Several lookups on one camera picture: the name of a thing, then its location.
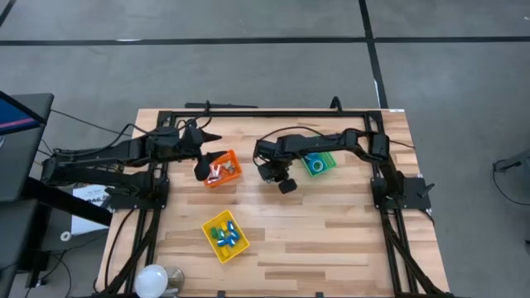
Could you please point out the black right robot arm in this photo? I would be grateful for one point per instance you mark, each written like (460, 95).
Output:
(331, 145)

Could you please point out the blue screen monitor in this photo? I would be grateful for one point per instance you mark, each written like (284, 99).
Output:
(12, 118)

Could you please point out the white round lamp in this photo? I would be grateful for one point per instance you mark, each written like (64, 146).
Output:
(149, 281)

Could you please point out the yellow mini stapler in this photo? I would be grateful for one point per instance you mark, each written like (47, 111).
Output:
(224, 226)

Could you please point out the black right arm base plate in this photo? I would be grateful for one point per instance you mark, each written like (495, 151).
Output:
(414, 198)

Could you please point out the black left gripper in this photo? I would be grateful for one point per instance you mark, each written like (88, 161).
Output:
(188, 142)

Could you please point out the black clamp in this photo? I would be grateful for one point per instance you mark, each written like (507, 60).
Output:
(336, 103)

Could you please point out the cream staple remover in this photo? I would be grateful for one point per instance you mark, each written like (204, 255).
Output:
(229, 167)

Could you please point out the yellow plastic basket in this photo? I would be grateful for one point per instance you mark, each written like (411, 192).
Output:
(242, 248)

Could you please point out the pink staple remover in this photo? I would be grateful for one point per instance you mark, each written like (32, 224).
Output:
(213, 179)

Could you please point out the blue tape roll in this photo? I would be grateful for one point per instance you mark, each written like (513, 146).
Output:
(313, 164)

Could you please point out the green plastic basket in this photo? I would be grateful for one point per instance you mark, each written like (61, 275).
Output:
(330, 163)

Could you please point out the black aluminium table frame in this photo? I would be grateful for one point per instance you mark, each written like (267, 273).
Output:
(269, 113)

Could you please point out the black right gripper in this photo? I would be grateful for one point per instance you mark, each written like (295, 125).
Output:
(281, 178)

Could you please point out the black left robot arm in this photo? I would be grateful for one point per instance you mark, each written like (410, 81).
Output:
(103, 151)

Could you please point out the black diagonal bar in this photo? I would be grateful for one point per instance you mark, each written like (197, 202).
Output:
(74, 207)

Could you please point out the silver metal disc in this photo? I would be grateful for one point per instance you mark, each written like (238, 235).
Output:
(176, 275)

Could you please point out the orange plastic basket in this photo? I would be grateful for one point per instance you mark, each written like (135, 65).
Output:
(236, 176)

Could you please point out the green mini stapler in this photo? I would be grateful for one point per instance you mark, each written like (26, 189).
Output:
(214, 233)
(220, 234)

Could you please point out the white printed booklet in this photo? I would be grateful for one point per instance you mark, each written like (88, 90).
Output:
(89, 219)

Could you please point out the lilac staple remover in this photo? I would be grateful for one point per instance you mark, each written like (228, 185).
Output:
(216, 169)

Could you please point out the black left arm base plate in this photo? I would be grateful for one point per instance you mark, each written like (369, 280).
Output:
(124, 203)

